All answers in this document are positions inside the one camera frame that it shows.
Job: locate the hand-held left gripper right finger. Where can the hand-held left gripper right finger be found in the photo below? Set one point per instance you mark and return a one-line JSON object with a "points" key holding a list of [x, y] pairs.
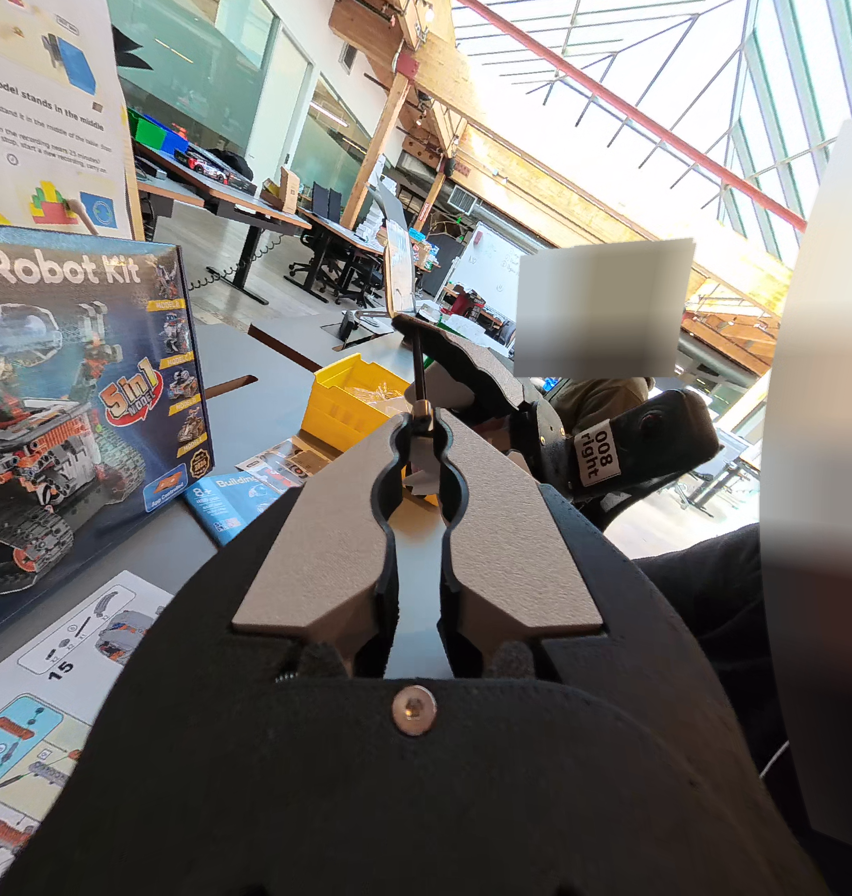
{"points": [[517, 560]]}

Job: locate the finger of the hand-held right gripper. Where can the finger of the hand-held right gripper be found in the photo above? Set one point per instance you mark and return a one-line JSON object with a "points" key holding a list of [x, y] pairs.
{"points": [[450, 388], [421, 479]]}

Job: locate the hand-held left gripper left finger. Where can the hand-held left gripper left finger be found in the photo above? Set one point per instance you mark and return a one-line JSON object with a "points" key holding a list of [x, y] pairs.
{"points": [[314, 560]]}

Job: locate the black axle rod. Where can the black axle rod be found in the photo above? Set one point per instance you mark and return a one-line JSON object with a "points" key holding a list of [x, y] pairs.
{"points": [[419, 371]]}

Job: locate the dark wooden desk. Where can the dark wooden desk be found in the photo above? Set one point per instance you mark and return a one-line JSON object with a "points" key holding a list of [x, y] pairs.
{"points": [[216, 189]]}

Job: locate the clear plastic parts bag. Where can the clear plastic parts bag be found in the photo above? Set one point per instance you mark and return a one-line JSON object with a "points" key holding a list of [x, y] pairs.
{"points": [[377, 399]]}

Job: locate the colour printed leaflet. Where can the colour printed leaflet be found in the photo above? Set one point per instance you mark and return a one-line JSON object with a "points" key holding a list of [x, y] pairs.
{"points": [[286, 462]]}

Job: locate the blue booklet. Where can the blue booklet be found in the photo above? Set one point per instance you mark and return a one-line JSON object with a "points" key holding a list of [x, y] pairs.
{"points": [[230, 500]]}

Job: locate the yellow parts bin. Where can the yellow parts bin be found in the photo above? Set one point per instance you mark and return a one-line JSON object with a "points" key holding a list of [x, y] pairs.
{"points": [[335, 406]]}

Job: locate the whiteboard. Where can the whiteboard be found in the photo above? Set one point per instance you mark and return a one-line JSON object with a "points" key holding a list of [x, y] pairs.
{"points": [[489, 269]]}

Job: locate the cardboard stand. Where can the cardboard stand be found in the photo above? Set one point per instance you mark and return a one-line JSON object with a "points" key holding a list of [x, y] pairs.
{"points": [[399, 273]]}

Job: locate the person's black clothing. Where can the person's black clothing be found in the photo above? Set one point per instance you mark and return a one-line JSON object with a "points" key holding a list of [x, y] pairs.
{"points": [[699, 595]]}

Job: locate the cardboard box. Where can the cardboard box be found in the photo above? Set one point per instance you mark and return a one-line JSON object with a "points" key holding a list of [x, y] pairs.
{"points": [[286, 189]]}

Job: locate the robot kit box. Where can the robot kit box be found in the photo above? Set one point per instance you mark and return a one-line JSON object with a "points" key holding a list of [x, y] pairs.
{"points": [[82, 420]]}

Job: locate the open instruction booklet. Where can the open instruction booklet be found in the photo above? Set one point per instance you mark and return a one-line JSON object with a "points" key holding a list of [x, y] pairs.
{"points": [[54, 700]]}

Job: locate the black backpack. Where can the black backpack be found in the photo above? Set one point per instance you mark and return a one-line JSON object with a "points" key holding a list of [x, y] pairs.
{"points": [[233, 162]]}

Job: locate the red ceiling pipe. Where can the red ceiling pipe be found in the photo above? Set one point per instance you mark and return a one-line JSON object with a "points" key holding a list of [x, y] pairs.
{"points": [[629, 115]]}

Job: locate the red black toy car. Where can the red black toy car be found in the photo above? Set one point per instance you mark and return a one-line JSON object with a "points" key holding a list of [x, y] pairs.
{"points": [[209, 163]]}

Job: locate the cardboard backing board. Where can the cardboard backing board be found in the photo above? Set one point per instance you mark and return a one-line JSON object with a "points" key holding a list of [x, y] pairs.
{"points": [[135, 203]]}

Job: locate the small blue plastic bin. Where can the small blue plastic bin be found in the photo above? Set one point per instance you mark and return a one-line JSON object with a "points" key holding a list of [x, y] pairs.
{"points": [[174, 141]]}

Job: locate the green plastic bin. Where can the green plastic bin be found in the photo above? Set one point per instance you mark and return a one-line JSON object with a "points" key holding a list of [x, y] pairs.
{"points": [[144, 129]]}

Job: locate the printed instruction sheet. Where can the printed instruction sheet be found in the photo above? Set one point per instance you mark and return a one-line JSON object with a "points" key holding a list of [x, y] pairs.
{"points": [[47, 119]]}

